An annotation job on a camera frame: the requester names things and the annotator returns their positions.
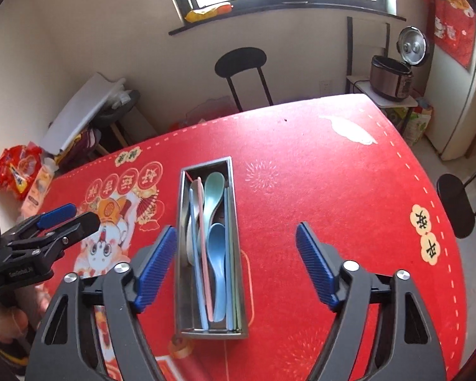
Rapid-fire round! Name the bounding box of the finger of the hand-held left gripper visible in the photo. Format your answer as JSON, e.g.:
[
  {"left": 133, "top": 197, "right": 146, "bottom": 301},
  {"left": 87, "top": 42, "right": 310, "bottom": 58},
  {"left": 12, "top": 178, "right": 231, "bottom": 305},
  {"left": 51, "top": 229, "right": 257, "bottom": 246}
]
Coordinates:
[
  {"left": 1, "top": 203, "right": 78, "bottom": 245},
  {"left": 8, "top": 211, "right": 102, "bottom": 261}
]

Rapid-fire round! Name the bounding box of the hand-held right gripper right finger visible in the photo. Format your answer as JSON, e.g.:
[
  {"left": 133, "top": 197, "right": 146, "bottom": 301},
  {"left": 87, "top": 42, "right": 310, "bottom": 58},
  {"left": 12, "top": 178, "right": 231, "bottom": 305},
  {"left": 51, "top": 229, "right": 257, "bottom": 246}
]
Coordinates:
[{"left": 295, "top": 222, "right": 447, "bottom": 381}]

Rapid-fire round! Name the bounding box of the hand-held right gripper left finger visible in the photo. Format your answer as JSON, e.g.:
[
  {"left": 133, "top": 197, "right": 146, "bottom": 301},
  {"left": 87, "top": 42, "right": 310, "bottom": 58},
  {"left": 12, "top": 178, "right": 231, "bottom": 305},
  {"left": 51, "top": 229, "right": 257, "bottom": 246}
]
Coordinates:
[{"left": 31, "top": 225, "right": 179, "bottom": 381}]

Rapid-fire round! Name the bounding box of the white plastic spoon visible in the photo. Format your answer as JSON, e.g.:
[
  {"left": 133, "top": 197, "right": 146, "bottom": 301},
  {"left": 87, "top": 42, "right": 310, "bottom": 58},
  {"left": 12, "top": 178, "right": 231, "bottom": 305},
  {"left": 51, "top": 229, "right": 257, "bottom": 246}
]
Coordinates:
[{"left": 186, "top": 190, "right": 203, "bottom": 266}]

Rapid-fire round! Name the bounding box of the stainless steel utensil tray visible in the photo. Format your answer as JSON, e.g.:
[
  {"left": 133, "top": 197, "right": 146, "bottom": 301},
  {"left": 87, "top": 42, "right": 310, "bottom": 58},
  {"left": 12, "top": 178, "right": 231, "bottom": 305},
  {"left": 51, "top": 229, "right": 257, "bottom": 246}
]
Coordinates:
[{"left": 175, "top": 156, "right": 250, "bottom": 340}]

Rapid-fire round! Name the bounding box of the pink chopstick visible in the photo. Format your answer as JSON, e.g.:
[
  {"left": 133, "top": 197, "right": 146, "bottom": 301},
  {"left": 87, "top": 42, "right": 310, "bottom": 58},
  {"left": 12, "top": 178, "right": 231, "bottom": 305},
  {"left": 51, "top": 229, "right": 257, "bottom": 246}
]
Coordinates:
[{"left": 196, "top": 178, "right": 215, "bottom": 322}]

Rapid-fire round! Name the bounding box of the blue chopstick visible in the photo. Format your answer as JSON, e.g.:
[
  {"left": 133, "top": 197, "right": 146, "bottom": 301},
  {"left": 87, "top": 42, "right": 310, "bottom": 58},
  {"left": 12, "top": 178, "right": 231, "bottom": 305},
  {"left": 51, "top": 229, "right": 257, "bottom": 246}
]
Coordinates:
[{"left": 188, "top": 186, "right": 209, "bottom": 331}]

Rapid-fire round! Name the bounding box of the blue plastic spoon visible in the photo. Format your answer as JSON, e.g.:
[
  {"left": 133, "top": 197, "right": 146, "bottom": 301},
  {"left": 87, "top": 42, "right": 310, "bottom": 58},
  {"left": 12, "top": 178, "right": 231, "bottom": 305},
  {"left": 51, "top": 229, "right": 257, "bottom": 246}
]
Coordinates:
[{"left": 206, "top": 223, "right": 228, "bottom": 322}]

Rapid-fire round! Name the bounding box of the green plastic spoon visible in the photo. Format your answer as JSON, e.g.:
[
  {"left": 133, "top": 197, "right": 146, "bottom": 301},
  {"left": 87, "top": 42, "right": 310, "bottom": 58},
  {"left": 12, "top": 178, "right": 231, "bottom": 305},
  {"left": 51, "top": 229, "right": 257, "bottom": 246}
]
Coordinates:
[{"left": 198, "top": 172, "right": 226, "bottom": 255}]

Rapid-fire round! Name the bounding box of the person's left hand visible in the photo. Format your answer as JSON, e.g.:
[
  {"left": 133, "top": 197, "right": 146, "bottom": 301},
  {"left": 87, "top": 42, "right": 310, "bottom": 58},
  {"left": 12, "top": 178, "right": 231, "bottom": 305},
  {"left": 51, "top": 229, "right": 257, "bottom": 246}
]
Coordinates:
[{"left": 0, "top": 301, "right": 37, "bottom": 341}]

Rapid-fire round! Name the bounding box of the orange and white carton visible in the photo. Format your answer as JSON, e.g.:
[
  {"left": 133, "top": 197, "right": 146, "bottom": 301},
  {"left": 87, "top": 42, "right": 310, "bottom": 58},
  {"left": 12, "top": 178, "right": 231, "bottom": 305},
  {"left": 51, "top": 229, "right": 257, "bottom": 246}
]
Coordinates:
[{"left": 21, "top": 164, "right": 56, "bottom": 217}]

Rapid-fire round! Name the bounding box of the red snack bag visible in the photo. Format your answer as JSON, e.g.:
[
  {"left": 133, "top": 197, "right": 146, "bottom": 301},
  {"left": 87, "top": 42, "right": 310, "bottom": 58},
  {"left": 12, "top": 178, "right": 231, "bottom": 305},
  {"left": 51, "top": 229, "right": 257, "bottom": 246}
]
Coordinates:
[{"left": 0, "top": 143, "right": 44, "bottom": 201}]

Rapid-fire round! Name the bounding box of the red printed table mat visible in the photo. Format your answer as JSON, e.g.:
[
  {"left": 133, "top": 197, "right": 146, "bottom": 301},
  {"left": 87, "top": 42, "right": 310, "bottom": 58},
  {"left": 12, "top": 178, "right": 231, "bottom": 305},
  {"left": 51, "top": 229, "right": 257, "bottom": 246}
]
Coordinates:
[{"left": 36, "top": 94, "right": 466, "bottom": 381}]

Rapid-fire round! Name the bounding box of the white board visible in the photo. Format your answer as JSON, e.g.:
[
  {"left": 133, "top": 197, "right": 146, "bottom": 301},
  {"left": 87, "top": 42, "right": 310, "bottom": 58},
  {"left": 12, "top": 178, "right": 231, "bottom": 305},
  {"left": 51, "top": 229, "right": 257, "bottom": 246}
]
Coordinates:
[{"left": 40, "top": 72, "right": 127, "bottom": 155}]

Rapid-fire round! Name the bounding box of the black round stool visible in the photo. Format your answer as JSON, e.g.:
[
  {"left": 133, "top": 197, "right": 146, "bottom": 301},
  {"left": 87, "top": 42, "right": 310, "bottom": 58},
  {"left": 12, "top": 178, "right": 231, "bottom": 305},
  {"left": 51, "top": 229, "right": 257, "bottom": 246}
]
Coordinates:
[
  {"left": 215, "top": 48, "right": 274, "bottom": 112},
  {"left": 436, "top": 163, "right": 476, "bottom": 239}
]

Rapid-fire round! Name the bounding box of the green and yellow bag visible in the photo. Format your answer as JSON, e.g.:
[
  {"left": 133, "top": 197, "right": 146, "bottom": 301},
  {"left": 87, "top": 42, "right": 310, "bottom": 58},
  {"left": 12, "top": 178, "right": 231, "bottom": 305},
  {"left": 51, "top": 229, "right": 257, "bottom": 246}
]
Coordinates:
[{"left": 397, "top": 99, "right": 433, "bottom": 145}]

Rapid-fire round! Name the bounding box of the rice cooker with open lid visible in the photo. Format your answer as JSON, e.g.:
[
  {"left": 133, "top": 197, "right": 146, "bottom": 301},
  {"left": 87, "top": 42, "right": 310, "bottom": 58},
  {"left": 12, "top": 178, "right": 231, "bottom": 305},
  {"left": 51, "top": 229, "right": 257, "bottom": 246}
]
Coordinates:
[{"left": 371, "top": 26, "right": 431, "bottom": 103}]

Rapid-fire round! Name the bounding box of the white fridge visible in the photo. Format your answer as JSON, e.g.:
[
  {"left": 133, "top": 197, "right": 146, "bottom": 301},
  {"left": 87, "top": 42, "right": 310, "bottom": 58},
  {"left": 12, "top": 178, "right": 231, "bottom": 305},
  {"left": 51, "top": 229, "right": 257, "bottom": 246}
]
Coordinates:
[{"left": 424, "top": 0, "right": 476, "bottom": 161}]

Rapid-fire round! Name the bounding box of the orange and yellow bag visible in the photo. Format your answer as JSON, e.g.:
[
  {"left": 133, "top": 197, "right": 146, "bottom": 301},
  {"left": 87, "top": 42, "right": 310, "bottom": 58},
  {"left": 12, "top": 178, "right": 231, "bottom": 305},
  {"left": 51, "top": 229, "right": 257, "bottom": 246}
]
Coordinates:
[{"left": 184, "top": 4, "right": 233, "bottom": 23}]

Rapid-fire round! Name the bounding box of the red printed cloth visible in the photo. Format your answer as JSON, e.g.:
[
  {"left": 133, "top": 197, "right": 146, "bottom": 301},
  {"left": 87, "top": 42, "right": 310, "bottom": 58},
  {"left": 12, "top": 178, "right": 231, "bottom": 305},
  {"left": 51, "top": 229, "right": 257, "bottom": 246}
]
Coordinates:
[{"left": 426, "top": 0, "right": 476, "bottom": 70}]

